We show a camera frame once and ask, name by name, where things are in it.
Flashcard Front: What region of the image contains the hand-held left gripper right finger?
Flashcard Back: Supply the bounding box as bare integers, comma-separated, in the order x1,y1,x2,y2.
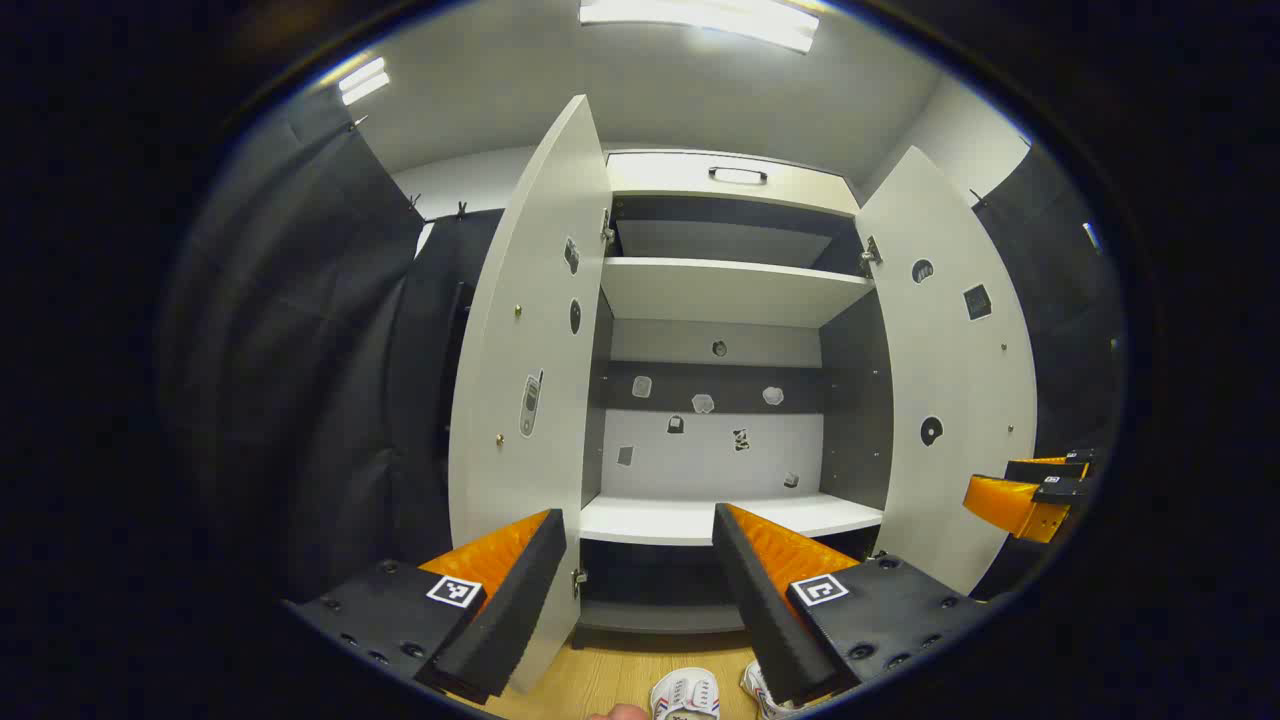
712,503,991,706

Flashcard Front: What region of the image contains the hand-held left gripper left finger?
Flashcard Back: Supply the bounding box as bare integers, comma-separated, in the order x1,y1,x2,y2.
285,508,568,706

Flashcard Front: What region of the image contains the white canvas shoe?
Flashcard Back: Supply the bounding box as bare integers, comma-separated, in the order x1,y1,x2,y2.
650,668,721,720
740,660,801,719

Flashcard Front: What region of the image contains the white shoe cabinet door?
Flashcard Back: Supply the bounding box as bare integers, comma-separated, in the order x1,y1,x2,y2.
447,95,613,696
855,147,1039,596

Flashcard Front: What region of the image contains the white shoe cabinet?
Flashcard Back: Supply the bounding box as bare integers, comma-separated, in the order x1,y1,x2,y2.
447,95,1039,696

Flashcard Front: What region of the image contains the white cabinet shelf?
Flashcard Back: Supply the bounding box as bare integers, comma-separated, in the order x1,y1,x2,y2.
600,257,876,329
580,492,886,546

